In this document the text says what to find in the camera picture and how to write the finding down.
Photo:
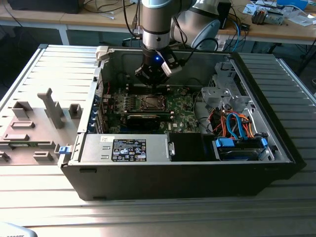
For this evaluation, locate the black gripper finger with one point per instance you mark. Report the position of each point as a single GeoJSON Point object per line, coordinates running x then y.
{"type": "Point", "coordinates": [164, 79]}
{"type": "Point", "coordinates": [144, 74]}

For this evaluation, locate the metal locking lever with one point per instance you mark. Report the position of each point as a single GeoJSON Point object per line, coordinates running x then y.
{"type": "Point", "coordinates": [148, 95]}

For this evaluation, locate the CPU with silver lid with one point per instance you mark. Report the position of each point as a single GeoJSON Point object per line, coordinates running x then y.
{"type": "Point", "coordinates": [152, 102]}

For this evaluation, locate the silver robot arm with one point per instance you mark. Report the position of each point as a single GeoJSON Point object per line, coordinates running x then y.
{"type": "Point", "coordinates": [155, 22]}

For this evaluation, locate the CPU cooler heatsink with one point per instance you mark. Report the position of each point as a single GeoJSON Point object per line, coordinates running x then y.
{"type": "Point", "coordinates": [259, 17]}

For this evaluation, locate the round coin battery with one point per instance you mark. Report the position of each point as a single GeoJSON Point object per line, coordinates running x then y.
{"type": "Point", "coordinates": [184, 92]}

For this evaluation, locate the green motherboard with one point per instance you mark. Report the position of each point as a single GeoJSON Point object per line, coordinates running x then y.
{"type": "Point", "coordinates": [182, 116]}

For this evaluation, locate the graphics card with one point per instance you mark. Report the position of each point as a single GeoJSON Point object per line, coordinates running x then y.
{"type": "Point", "coordinates": [142, 121]}

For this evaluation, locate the beige case latch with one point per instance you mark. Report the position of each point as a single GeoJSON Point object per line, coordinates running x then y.
{"type": "Point", "coordinates": [101, 52]}

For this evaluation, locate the metal drive cage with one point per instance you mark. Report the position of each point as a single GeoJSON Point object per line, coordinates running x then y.
{"type": "Point", "coordinates": [217, 95]}

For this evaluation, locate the wooden desk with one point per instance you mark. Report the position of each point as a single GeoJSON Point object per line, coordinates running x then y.
{"type": "Point", "coordinates": [271, 30]}
{"type": "Point", "coordinates": [81, 21]}

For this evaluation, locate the blue disk carrier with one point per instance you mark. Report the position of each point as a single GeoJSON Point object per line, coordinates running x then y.
{"type": "Point", "coordinates": [224, 143]}

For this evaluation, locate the black upright box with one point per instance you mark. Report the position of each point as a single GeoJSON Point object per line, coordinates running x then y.
{"type": "Point", "coordinates": [224, 10]}

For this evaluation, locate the grey power supply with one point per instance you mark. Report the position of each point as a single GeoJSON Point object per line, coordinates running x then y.
{"type": "Point", "coordinates": [96, 149]}

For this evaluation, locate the black PC case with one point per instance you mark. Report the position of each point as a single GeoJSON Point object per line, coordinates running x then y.
{"type": "Point", "coordinates": [172, 182]}

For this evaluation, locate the hard disk drive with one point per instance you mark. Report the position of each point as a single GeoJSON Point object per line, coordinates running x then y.
{"type": "Point", "coordinates": [235, 155]}

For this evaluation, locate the blue case latch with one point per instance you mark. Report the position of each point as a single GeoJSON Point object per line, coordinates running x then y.
{"type": "Point", "coordinates": [63, 150]}

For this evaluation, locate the black computer box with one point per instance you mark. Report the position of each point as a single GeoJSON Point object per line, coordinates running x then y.
{"type": "Point", "coordinates": [44, 6]}

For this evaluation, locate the grey parts rack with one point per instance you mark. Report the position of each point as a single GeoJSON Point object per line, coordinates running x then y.
{"type": "Point", "coordinates": [42, 133]}

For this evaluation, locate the silver drive unit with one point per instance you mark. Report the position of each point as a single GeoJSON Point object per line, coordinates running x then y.
{"type": "Point", "coordinates": [275, 19]}

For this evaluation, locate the blue box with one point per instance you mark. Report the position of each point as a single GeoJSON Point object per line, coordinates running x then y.
{"type": "Point", "coordinates": [293, 3]}

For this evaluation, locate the pale teach pendant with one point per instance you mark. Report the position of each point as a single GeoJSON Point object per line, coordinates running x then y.
{"type": "Point", "coordinates": [14, 230]}

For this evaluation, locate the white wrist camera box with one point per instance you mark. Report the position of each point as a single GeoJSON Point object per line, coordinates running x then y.
{"type": "Point", "coordinates": [171, 66]}

